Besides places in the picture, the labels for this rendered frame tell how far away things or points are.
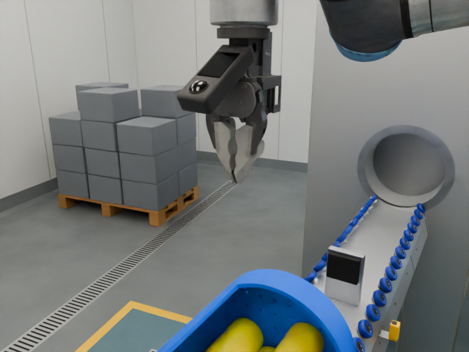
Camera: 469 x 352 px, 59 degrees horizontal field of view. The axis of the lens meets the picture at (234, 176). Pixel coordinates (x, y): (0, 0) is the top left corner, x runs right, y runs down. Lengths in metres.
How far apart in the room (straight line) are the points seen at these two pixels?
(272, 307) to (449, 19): 0.57
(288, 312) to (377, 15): 0.54
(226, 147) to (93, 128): 3.47
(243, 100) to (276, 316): 0.46
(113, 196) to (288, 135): 2.35
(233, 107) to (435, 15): 0.26
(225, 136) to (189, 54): 5.12
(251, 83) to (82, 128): 3.61
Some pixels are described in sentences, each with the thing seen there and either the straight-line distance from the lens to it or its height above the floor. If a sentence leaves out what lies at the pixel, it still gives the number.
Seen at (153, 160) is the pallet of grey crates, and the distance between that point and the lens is 3.70.
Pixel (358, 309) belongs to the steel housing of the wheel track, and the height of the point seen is 0.93.
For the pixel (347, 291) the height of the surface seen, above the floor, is 0.96.
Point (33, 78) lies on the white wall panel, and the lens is 4.83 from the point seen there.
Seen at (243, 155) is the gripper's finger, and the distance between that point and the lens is 0.57.
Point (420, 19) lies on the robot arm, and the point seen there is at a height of 1.67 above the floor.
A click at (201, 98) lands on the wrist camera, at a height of 1.58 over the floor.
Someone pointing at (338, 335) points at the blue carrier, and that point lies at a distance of 0.77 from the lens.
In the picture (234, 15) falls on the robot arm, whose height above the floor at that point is 1.67.
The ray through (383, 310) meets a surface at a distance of 1.29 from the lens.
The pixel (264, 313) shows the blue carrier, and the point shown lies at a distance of 0.86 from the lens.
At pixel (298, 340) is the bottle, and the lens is 0.78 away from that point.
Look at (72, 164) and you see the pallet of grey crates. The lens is 4.31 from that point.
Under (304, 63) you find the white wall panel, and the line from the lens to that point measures 5.13.
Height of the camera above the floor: 1.65
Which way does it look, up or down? 18 degrees down
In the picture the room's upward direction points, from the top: straight up
